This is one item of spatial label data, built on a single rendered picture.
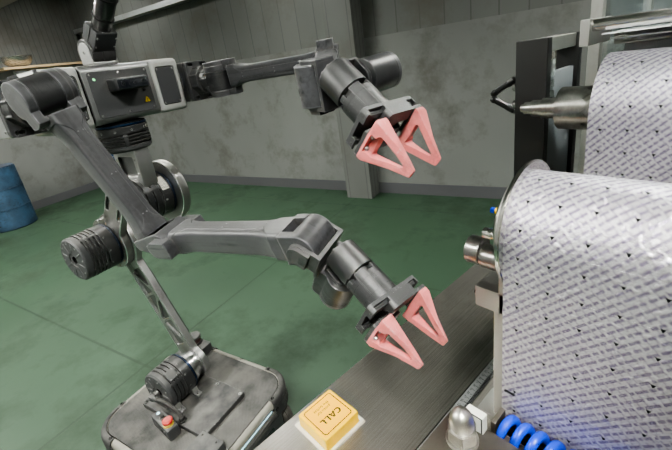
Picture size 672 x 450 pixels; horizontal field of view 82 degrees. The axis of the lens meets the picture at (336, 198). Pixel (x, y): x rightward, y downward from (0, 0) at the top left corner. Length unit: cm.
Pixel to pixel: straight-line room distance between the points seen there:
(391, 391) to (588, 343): 39
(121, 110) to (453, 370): 103
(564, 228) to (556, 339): 12
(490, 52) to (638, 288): 337
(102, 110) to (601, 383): 115
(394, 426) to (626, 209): 48
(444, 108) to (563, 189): 343
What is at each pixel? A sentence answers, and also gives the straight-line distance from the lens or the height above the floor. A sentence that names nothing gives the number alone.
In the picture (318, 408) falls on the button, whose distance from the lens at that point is 72.
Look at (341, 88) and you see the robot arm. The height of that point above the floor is 141.
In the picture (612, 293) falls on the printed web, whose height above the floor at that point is 123.
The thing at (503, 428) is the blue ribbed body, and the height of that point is 104.
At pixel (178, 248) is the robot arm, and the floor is 113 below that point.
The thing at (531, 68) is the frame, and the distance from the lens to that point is 74.
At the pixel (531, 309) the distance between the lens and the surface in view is 46.
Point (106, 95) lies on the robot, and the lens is 121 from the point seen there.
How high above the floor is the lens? 146
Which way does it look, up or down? 20 degrees down
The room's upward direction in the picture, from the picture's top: 8 degrees counter-clockwise
